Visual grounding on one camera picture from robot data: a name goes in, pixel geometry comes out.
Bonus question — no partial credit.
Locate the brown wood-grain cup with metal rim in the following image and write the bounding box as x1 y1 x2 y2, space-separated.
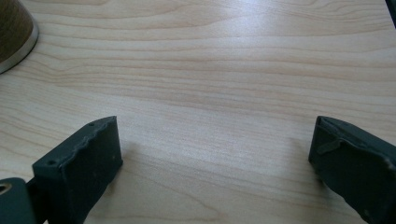
0 0 40 75

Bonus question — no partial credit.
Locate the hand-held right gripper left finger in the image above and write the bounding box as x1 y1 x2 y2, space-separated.
32 115 124 224

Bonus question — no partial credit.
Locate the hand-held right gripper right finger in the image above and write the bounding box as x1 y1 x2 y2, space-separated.
307 115 396 224

